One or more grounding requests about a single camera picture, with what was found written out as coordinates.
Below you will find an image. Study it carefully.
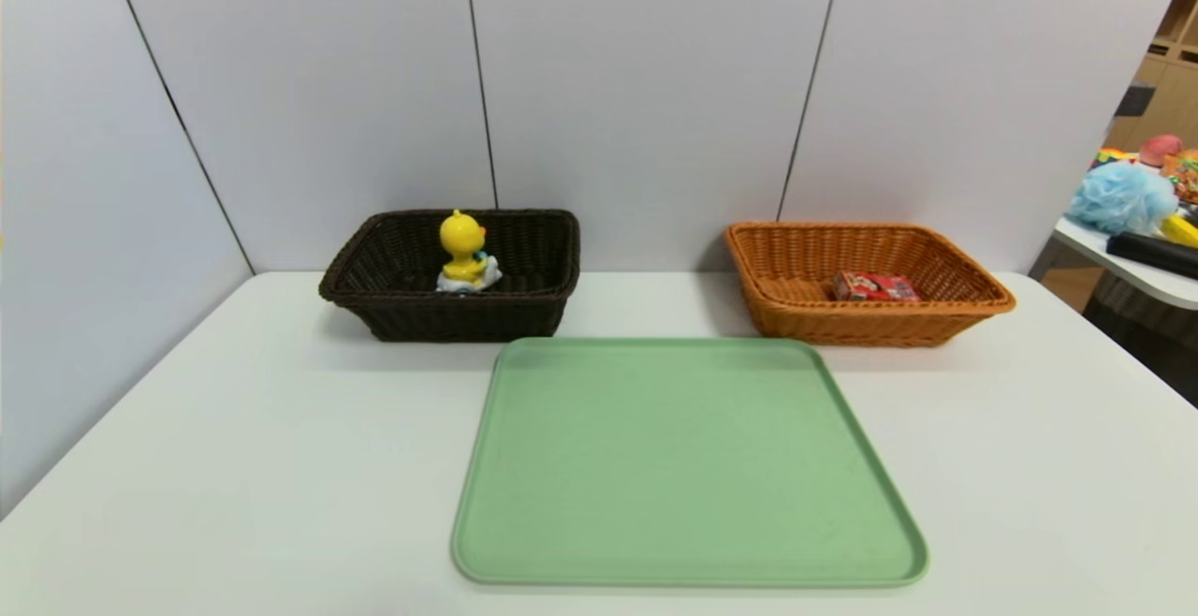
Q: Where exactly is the yellow duck scooter toy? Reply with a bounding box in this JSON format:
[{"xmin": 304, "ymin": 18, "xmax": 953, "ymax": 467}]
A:
[{"xmin": 435, "ymin": 210, "xmax": 503, "ymax": 295}]

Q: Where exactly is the red cartoon milk carton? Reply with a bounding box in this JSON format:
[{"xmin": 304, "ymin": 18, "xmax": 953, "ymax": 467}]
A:
[{"xmin": 831, "ymin": 271, "xmax": 923, "ymax": 303}]

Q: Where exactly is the dark brown wicker basket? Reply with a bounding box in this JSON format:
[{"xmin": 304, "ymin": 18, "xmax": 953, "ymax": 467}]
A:
[{"xmin": 318, "ymin": 209, "xmax": 581, "ymax": 344}]

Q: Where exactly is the orange wicker basket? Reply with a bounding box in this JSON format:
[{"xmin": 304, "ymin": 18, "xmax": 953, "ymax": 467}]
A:
[{"xmin": 725, "ymin": 222, "xmax": 1017, "ymax": 348}]

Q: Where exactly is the light green plastic tray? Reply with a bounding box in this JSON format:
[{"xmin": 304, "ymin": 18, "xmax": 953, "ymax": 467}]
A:
[{"xmin": 451, "ymin": 336, "xmax": 930, "ymax": 589}]

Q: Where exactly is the white side table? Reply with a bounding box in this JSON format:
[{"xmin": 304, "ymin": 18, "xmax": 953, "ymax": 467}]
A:
[{"xmin": 1052, "ymin": 216, "xmax": 1198, "ymax": 311}]

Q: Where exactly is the light blue bath loofah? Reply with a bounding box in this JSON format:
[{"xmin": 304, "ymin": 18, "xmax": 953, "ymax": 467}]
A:
[{"xmin": 1065, "ymin": 161, "xmax": 1180, "ymax": 236}]

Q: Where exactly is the long black object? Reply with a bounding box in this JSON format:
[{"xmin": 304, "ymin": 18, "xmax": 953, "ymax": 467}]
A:
[{"xmin": 1106, "ymin": 232, "xmax": 1198, "ymax": 281}]

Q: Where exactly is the pink round object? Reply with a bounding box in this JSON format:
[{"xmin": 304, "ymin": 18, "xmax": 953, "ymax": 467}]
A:
[{"xmin": 1138, "ymin": 135, "xmax": 1185, "ymax": 169}]

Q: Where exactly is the colourful snack package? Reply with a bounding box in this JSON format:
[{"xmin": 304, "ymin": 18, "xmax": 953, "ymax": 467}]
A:
[{"xmin": 1162, "ymin": 150, "xmax": 1198, "ymax": 206}]

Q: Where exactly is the wooden shelf unit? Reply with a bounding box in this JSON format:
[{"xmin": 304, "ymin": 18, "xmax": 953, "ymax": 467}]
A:
[{"xmin": 1109, "ymin": 0, "xmax": 1198, "ymax": 156}]

